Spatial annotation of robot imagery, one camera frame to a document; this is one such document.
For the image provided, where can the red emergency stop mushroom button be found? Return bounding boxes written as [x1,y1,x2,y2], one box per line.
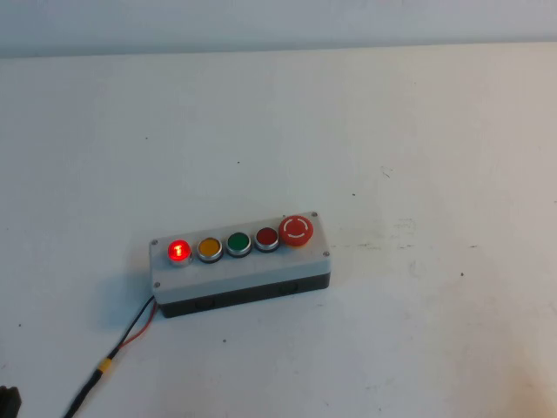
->
[278,214,315,248]

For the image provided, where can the dark red push button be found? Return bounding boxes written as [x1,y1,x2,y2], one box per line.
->
[253,226,280,253]

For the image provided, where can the green push button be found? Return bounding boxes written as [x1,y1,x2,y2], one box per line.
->
[225,231,253,259]

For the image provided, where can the yellow push button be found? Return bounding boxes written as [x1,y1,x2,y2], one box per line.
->
[196,236,225,265]

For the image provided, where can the grey black control box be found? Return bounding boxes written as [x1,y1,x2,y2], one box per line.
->
[149,211,332,319]

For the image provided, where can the red black power cable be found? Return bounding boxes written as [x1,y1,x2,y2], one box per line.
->
[62,294,158,418]

